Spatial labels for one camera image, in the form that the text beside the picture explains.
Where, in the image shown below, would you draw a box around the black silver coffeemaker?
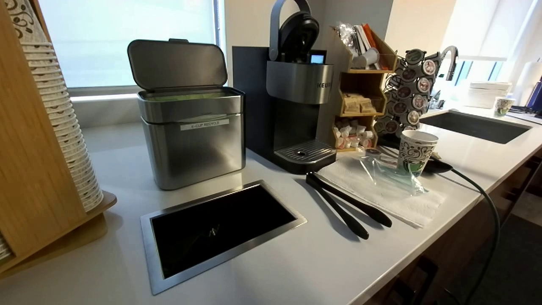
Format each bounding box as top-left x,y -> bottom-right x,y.
231,45 -> 339,174

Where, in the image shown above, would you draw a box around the stainless steel lidded bin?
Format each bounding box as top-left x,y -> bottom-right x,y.
126,37 -> 248,191

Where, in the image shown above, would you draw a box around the black plastic tongs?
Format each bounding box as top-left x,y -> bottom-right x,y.
305,170 -> 393,240

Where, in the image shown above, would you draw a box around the steel framed counter chute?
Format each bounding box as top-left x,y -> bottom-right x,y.
139,177 -> 309,296

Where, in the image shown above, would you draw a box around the wooden condiment organizer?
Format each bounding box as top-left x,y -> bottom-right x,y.
329,21 -> 398,155

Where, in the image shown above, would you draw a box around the clear plastic zip bag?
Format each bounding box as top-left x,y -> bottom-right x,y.
361,150 -> 431,196

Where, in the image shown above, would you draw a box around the patterned paper cup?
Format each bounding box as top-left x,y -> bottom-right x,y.
397,128 -> 441,177

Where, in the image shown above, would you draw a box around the coffee pod carousel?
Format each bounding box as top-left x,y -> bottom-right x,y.
376,47 -> 444,148

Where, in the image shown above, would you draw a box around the metal sink faucet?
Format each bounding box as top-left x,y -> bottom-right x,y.
439,43 -> 461,82

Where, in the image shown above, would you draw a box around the stack of paper cups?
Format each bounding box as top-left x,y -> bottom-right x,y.
4,0 -> 107,213

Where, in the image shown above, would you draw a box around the small patterned cup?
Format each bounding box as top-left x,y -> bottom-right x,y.
493,92 -> 517,118

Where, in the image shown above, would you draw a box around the wooden cup dispenser stand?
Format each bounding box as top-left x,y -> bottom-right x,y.
0,0 -> 119,275

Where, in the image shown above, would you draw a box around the blue bottle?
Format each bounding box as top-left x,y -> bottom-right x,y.
527,74 -> 542,116

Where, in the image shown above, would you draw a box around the black power cable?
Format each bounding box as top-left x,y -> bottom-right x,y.
422,157 -> 503,305

